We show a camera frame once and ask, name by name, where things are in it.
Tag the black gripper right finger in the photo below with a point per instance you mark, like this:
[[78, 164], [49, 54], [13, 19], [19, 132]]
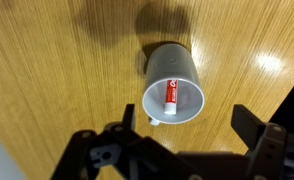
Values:
[[273, 150]]

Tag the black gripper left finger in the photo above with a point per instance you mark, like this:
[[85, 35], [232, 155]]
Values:
[[120, 156]]

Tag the red Expo marker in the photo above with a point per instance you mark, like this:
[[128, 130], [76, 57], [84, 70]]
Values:
[[171, 96]]

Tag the white ceramic mug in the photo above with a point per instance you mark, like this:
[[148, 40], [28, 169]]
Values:
[[173, 71]]

